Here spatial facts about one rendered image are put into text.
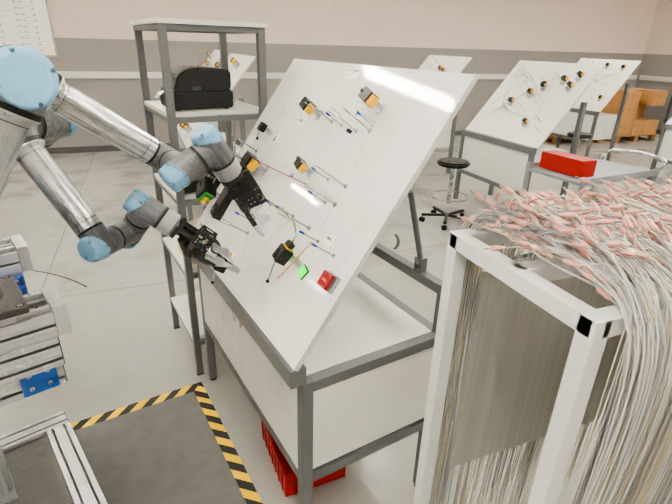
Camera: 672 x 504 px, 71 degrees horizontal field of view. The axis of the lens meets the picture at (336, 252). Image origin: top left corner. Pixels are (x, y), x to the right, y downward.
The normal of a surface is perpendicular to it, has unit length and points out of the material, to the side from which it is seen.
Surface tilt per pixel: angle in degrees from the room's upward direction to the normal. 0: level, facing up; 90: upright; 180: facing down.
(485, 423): 90
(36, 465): 0
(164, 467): 0
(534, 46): 90
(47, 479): 0
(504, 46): 90
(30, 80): 83
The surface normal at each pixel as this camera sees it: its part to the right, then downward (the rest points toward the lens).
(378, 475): 0.03, -0.91
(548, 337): 0.36, 0.39
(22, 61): 0.65, 0.23
